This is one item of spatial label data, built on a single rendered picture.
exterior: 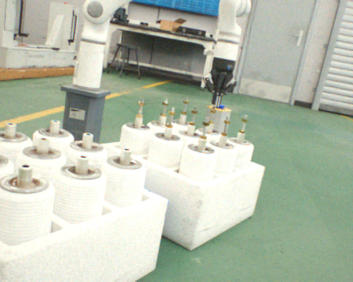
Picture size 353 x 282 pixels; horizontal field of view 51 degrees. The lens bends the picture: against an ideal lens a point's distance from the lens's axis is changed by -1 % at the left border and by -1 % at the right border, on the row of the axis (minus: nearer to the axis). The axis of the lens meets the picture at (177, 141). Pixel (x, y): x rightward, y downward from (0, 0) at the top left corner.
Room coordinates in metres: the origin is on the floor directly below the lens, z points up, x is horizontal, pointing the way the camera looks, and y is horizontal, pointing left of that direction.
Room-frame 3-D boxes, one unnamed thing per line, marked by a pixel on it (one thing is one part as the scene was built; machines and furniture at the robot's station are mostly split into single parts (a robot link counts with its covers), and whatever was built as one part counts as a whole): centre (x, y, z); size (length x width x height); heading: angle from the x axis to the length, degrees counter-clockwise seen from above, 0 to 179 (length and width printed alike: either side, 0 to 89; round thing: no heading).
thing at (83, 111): (1.40, 0.37, 0.15); 0.15 x 0.15 x 0.30; 83
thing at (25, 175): (0.54, 0.23, 0.26); 0.02 x 0.02 x 0.03
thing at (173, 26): (6.03, 0.44, 0.87); 0.40 x 0.30 x 0.23; 69
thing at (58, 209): (0.64, 0.16, 0.16); 0.10 x 0.10 x 0.18
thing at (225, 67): (1.24, -0.10, 0.46); 0.08 x 0.08 x 0.09
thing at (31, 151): (0.71, 0.26, 0.25); 0.08 x 0.08 x 0.01
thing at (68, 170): (0.64, 0.16, 0.25); 0.08 x 0.08 x 0.01
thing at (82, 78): (1.40, 0.37, 0.39); 0.09 x 0.09 x 0.17; 83
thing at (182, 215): (1.15, -0.04, 0.09); 0.39 x 0.39 x 0.18; 56
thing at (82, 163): (0.64, 0.16, 0.26); 0.02 x 0.02 x 0.03
